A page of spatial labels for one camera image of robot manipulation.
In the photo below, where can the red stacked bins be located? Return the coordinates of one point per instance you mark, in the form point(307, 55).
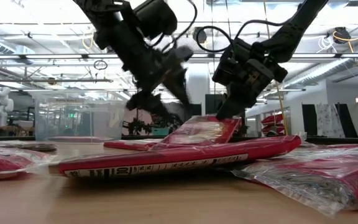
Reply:
point(272, 119)

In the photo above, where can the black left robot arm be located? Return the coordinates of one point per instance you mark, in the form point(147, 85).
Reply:
point(154, 15)

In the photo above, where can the red popcorn bag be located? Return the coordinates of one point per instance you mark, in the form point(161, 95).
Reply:
point(322, 180)
point(197, 130)
point(166, 161)
point(36, 147)
point(2, 165)
point(126, 145)

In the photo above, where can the white patterned cloth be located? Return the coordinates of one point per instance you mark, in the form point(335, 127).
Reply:
point(326, 119)

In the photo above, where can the small teal box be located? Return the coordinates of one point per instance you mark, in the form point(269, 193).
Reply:
point(158, 132)

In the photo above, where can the clear plastic bin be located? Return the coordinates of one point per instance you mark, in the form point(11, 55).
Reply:
point(73, 118)

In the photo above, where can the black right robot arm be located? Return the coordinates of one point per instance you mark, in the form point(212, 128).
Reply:
point(291, 31)

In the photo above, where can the black partition panel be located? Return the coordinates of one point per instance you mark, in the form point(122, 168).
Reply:
point(309, 121)

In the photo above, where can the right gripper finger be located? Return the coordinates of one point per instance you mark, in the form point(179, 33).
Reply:
point(230, 107)
point(246, 105)

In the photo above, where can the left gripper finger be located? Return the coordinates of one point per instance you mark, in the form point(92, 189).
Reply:
point(180, 84)
point(148, 102)

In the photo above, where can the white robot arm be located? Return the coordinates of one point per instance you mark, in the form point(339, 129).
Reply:
point(0, 105)

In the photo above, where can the black monitor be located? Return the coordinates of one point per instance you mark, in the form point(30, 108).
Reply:
point(213, 104)

